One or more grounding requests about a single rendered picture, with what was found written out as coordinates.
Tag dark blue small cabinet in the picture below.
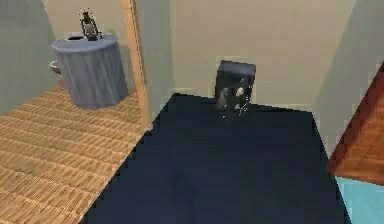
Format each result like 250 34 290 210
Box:
214 59 257 120

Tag round table with grey cloth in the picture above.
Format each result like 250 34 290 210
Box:
50 33 130 111

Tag white bowl with dark inside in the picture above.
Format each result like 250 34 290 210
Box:
63 32 88 42

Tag red-brown wooden door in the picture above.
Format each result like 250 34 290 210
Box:
328 61 384 186

